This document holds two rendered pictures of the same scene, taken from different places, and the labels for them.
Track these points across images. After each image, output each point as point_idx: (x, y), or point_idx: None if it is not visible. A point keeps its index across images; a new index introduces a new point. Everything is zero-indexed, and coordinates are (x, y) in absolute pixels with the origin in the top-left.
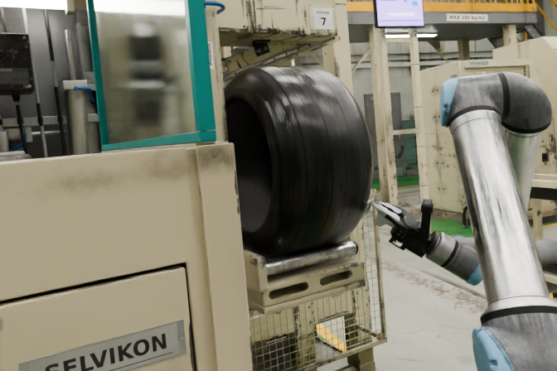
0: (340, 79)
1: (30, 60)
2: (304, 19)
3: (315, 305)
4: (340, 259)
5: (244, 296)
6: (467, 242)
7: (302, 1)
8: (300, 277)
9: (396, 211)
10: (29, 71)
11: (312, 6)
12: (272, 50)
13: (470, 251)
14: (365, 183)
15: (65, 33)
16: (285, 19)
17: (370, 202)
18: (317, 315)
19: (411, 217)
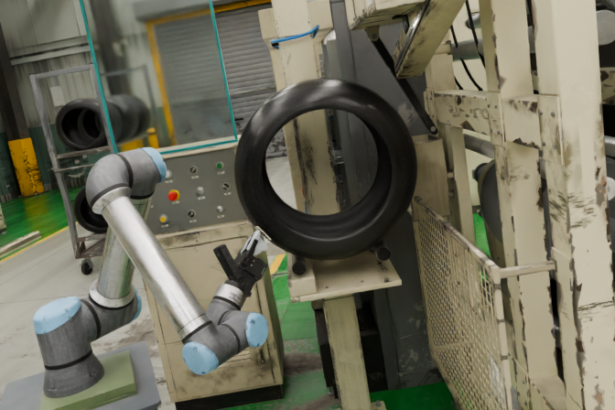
0: (537, 34)
1: None
2: None
3: (532, 389)
4: (307, 274)
5: None
6: (230, 318)
7: None
8: (288, 258)
9: (247, 246)
10: None
11: None
12: (410, 23)
13: (206, 310)
14: (242, 208)
15: None
16: (360, 2)
17: (256, 228)
18: (534, 405)
19: (242, 258)
